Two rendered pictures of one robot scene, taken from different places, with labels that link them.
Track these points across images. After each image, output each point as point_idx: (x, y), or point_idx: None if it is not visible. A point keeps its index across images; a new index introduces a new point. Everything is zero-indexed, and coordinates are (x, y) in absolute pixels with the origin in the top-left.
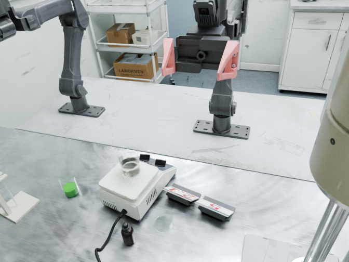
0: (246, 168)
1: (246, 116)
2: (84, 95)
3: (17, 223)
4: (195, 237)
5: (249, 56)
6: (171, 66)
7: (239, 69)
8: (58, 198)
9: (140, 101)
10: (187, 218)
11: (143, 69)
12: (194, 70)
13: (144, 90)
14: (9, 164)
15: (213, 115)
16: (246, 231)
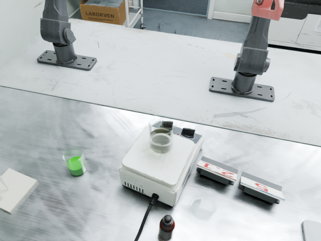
0: (281, 137)
1: (264, 73)
2: (72, 43)
3: (12, 213)
4: (244, 225)
5: (223, 5)
6: (268, 6)
7: (211, 18)
8: (62, 178)
9: (137, 51)
10: (230, 201)
11: (114, 14)
12: (297, 14)
13: (138, 38)
14: None
15: (237, 72)
16: (301, 215)
